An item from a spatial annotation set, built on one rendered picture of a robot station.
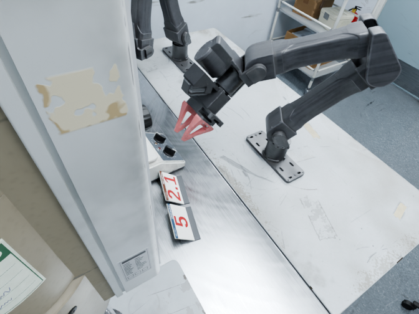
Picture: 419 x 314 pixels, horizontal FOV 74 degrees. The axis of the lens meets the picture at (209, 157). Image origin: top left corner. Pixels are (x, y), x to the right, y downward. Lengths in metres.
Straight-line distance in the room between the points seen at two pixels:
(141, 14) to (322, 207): 0.76
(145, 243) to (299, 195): 0.66
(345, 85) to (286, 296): 0.47
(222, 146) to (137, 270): 0.69
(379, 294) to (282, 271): 1.24
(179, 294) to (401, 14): 3.20
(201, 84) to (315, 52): 0.24
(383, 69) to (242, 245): 0.48
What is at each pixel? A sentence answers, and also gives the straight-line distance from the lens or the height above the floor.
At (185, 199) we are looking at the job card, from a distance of 0.72.
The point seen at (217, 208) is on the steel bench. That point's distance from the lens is 0.72.
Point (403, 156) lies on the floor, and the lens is 2.69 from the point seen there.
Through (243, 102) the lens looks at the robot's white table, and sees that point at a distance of 1.03.
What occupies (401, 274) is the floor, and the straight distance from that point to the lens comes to 2.02.
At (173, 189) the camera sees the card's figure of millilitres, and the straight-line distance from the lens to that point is 0.72.
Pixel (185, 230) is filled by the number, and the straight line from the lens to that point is 0.66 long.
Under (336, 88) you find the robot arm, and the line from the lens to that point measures 0.70.
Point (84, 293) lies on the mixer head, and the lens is 0.18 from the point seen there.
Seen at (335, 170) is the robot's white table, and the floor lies 0.90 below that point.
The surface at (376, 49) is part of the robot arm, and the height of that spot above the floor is 1.28.
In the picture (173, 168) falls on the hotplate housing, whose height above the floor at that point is 0.93.
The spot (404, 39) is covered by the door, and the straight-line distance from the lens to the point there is 3.43.
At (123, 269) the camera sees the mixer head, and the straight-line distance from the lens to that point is 0.18.
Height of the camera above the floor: 1.51
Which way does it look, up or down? 49 degrees down
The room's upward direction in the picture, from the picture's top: 8 degrees clockwise
